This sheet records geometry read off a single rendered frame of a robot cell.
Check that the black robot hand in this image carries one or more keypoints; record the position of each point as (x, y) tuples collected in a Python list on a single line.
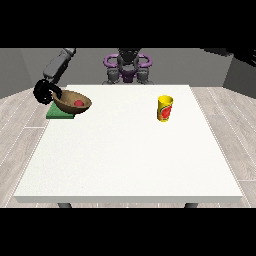
[(43, 90)]

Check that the brown wooden bowl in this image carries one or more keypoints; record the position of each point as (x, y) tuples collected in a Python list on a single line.
[(68, 101)]

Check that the green square pad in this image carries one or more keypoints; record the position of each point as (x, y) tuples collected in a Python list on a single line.
[(57, 113)]

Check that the small red ball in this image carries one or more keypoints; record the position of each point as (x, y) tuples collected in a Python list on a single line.
[(78, 103)]

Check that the yellow cup with melon print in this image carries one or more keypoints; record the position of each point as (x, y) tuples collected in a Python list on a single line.
[(164, 108)]

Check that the grey robot trunk purple rings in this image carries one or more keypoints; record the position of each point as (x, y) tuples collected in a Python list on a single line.
[(127, 68)]

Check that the dark table leg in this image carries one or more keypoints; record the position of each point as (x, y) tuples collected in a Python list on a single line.
[(64, 205), (191, 205)]

